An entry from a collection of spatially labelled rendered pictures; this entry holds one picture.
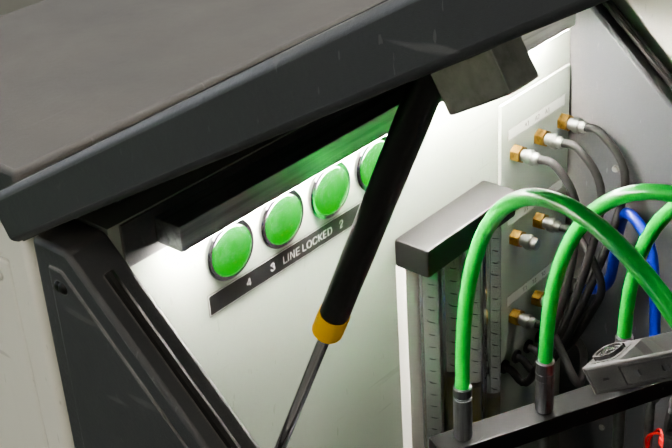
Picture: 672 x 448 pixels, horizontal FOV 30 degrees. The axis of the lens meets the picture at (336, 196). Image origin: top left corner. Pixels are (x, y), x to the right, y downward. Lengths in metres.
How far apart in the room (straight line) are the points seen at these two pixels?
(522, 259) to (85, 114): 0.59
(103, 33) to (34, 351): 0.30
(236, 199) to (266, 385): 0.21
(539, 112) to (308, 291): 0.36
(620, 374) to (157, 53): 0.46
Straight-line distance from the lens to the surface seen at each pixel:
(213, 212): 0.92
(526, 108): 1.29
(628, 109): 1.34
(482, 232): 1.05
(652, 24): 1.34
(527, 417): 1.25
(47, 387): 0.99
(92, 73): 1.03
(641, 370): 1.02
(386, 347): 1.21
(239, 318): 1.03
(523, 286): 1.39
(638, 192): 1.07
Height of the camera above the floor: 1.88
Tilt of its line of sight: 28 degrees down
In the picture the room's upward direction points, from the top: 4 degrees counter-clockwise
